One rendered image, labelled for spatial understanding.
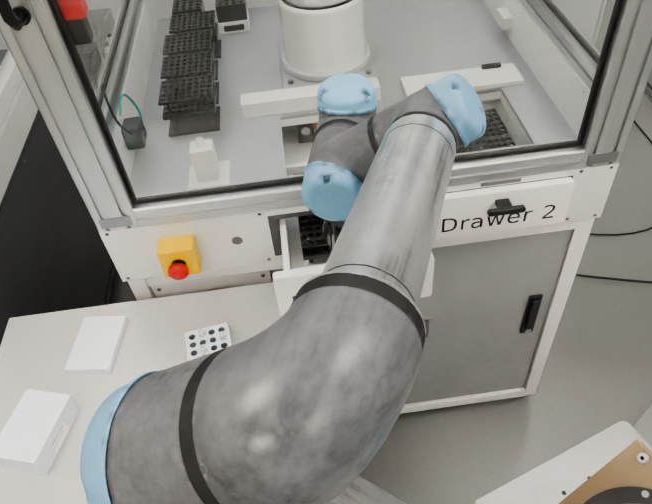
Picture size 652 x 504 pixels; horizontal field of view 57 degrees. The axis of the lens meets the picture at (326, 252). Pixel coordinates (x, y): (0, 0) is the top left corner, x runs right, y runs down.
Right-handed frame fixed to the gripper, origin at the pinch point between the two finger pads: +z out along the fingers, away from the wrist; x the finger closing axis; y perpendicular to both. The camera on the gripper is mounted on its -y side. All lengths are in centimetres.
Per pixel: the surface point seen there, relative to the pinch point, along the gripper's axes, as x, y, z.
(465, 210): 24.2, -15.5, 7.8
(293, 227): -10.4, -22.9, 13.3
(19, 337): -69, -9, 20
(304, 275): -9.0, -1.1, 3.7
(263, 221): -15.8, -17.4, 5.0
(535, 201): 38.4, -15.5, 8.0
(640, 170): 137, -115, 100
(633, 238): 116, -78, 99
